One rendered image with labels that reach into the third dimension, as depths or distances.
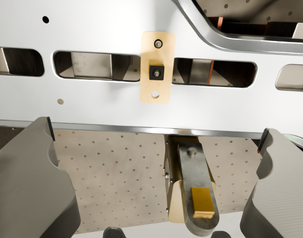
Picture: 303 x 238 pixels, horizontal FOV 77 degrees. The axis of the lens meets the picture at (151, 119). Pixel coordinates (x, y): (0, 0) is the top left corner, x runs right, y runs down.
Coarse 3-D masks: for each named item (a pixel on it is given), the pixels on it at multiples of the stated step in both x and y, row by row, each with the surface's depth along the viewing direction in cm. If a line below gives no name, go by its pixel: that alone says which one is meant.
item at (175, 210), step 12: (168, 144) 33; (168, 156) 32; (168, 168) 31; (168, 180) 30; (180, 180) 25; (168, 192) 30; (180, 192) 26; (168, 204) 29; (180, 204) 27; (168, 216) 28; (180, 216) 28
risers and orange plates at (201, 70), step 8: (216, 24) 36; (184, 64) 42; (192, 64) 35; (200, 64) 35; (208, 64) 35; (184, 72) 42; (192, 72) 36; (200, 72) 36; (208, 72) 36; (184, 80) 42; (192, 80) 36; (200, 80) 36; (208, 80) 40
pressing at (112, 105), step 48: (0, 0) 19; (48, 0) 19; (96, 0) 19; (144, 0) 19; (192, 0) 19; (48, 48) 22; (96, 48) 22; (192, 48) 22; (240, 48) 21; (288, 48) 21; (0, 96) 24; (48, 96) 24; (96, 96) 24; (192, 96) 24; (240, 96) 24; (288, 96) 24
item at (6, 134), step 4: (0, 128) 37; (4, 128) 38; (8, 128) 40; (12, 128) 40; (16, 128) 42; (20, 128) 43; (24, 128) 45; (0, 132) 37; (4, 132) 38; (8, 132) 40; (12, 132) 41; (16, 132) 42; (0, 136) 38; (4, 136) 39; (8, 136) 40; (12, 136) 41; (0, 140) 38; (4, 140) 39; (8, 140) 40; (0, 144) 38; (4, 144) 39; (0, 148) 38
